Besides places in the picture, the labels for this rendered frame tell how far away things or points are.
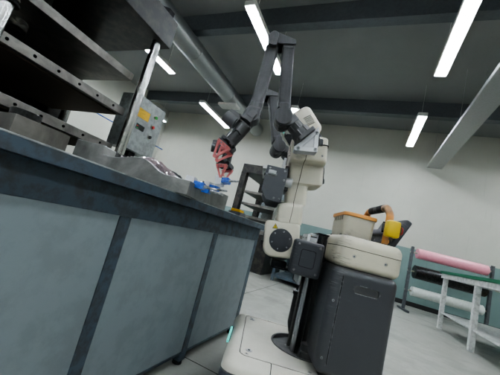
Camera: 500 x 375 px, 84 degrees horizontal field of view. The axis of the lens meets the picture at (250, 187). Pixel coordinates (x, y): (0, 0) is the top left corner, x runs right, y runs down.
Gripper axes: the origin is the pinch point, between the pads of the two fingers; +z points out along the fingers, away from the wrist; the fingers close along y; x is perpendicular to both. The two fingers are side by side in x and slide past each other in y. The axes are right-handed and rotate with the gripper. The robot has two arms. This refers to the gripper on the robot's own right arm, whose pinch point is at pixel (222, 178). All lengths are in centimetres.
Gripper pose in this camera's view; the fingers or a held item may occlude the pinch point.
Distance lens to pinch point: 154.2
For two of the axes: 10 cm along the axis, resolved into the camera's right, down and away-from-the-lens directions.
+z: -1.6, 9.3, -3.2
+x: 9.3, 0.4, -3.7
